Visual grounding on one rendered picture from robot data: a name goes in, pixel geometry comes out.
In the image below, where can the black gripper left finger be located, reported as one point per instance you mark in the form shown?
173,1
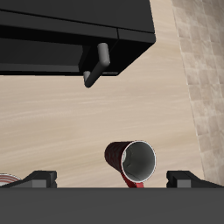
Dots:
40,178

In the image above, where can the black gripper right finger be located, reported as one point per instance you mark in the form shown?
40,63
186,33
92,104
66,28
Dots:
180,178

